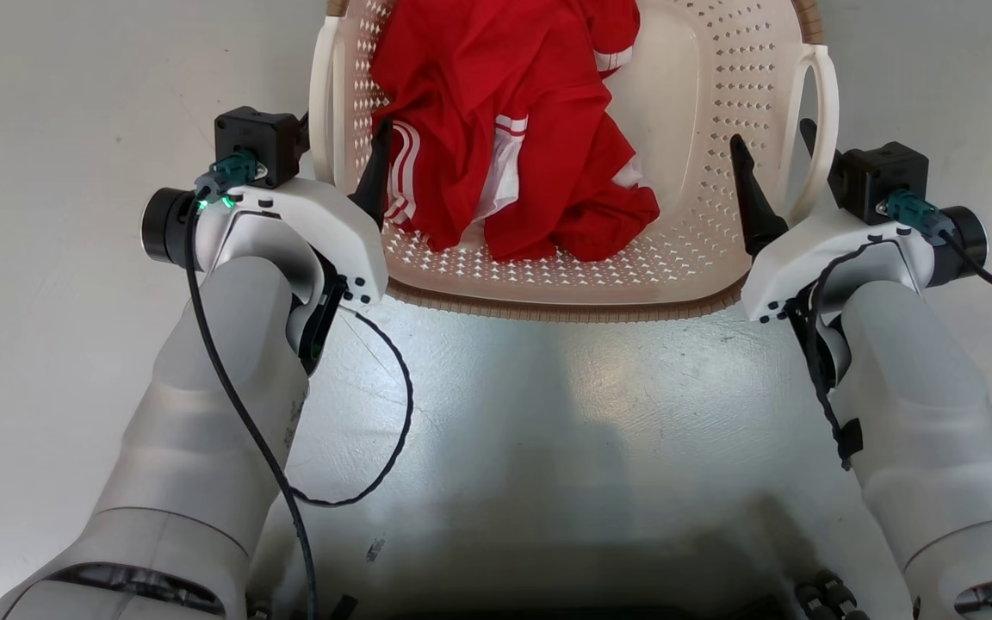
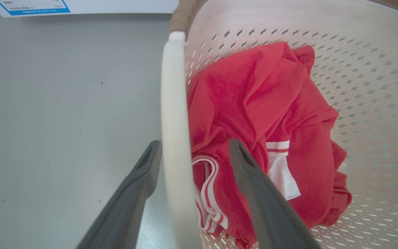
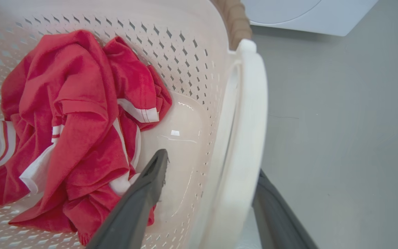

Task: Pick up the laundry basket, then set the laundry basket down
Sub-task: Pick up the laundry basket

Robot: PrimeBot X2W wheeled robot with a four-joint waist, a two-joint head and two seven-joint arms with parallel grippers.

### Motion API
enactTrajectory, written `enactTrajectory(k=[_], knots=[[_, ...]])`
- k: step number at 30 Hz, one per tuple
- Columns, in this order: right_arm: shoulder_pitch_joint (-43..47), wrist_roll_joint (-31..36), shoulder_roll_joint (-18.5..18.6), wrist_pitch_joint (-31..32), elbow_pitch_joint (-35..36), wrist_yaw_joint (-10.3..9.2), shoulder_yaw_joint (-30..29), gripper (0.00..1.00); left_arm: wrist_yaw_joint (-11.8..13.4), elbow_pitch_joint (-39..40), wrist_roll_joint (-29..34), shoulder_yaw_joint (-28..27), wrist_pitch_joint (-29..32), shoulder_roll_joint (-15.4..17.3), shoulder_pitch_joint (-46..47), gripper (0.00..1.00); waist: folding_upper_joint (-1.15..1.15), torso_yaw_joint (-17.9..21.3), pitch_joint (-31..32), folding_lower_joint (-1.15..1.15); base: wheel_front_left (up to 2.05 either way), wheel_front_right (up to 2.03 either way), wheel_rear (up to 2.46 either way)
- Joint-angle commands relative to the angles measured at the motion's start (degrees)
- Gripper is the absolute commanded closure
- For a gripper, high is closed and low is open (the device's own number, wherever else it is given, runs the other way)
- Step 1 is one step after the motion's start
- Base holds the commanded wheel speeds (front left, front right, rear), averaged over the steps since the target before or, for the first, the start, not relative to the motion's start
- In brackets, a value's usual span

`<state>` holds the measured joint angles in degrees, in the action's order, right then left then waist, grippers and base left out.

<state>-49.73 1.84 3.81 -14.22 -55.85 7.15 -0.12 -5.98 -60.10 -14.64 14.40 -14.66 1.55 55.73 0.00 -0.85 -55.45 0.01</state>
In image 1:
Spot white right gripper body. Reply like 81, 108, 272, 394
741, 201, 938, 325

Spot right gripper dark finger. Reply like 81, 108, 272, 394
799, 118, 839, 204
729, 133, 789, 257

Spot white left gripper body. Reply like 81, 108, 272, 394
198, 177, 390, 308

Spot beige perforated plastic laundry basket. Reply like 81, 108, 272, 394
308, 0, 840, 324

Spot red garment with white stripes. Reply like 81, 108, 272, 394
369, 0, 660, 263

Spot thick black right camera cable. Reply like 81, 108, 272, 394
882, 190, 992, 307

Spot thick black camera cable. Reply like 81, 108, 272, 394
183, 149, 319, 620
882, 190, 992, 307

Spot thin black right gripper cable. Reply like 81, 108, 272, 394
789, 239, 893, 471

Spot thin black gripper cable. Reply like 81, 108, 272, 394
288, 303, 416, 508
789, 239, 893, 471

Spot thin black left gripper cable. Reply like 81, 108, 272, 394
288, 303, 416, 508

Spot thick black left camera cable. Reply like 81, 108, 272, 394
183, 149, 319, 620

